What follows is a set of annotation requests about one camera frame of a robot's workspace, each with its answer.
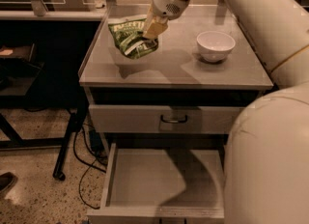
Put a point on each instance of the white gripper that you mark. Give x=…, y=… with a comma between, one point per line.
x=166, y=5

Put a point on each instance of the green jalapeno chip bag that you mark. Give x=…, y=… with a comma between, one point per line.
x=127, y=34

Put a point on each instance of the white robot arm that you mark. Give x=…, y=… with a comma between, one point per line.
x=267, y=154

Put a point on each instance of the grey drawer cabinet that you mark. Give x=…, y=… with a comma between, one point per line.
x=174, y=75

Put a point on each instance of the closed grey upper drawer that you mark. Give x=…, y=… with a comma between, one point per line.
x=146, y=119

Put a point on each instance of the open grey lower drawer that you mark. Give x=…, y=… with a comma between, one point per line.
x=161, y=186

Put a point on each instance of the white ceramic bowl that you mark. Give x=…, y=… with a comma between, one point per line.
x=215, y=46

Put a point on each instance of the dark shoe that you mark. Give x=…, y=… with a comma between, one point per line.
x=7, y=182

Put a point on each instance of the black drawer handle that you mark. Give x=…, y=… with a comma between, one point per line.
x=174, y=120

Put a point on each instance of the black desk frame left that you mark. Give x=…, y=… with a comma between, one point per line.
x=16, y=95

